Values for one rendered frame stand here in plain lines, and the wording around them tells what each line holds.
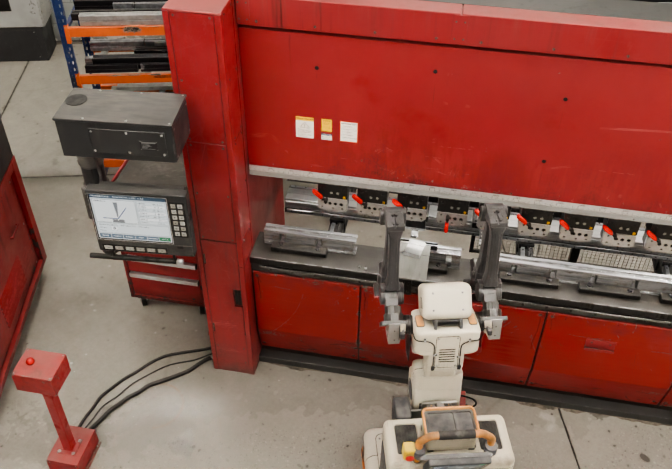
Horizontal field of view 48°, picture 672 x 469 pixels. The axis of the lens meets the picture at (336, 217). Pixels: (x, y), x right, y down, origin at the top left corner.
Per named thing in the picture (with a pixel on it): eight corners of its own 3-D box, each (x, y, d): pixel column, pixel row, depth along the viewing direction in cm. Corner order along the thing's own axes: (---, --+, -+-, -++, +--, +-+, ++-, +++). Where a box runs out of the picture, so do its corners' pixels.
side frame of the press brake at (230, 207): (213, 369, 457) (160, 8, 308) (251, 271, 521) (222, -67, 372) (254, 375, 453) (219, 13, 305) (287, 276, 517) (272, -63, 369)
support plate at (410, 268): (389, 277, 377) (389, 276, 376) (396, 242, 397) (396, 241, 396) (425, 282, 375) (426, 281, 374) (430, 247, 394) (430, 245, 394)
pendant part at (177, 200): (99, 251, 353) (83, 190, 330) (107, 234, 362) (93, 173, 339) (194, 258, 350) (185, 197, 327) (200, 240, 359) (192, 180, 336)
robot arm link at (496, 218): (488, 217, 312) (512, 216, 312) (480, 201, 323) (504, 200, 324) (478, 304, 335) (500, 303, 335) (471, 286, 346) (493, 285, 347)
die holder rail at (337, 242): (264, 243, 413) (263, 229, 407) (267, 235, 417) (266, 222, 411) (355, 255, 406) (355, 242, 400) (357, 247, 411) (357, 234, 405)
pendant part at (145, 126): (90, 268, 364) (49, 117, 310) (107, 234, 383) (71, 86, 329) (194, 276, 361) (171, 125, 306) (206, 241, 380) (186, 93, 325)
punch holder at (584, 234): (558, 239, 372) (565, 213, 362) (557, 228, 379) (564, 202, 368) (589, 243, 370) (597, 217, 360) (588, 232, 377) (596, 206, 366)
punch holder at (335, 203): (317, 209, 388) (317, 183, 378) (321, 198, 395) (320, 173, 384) (346, 212, 386) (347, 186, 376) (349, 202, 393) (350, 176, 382)
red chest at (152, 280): (133, 311, 492) (104, 189, 427) (161, 259, 529) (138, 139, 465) (207, 322, 485) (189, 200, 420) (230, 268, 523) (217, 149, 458)
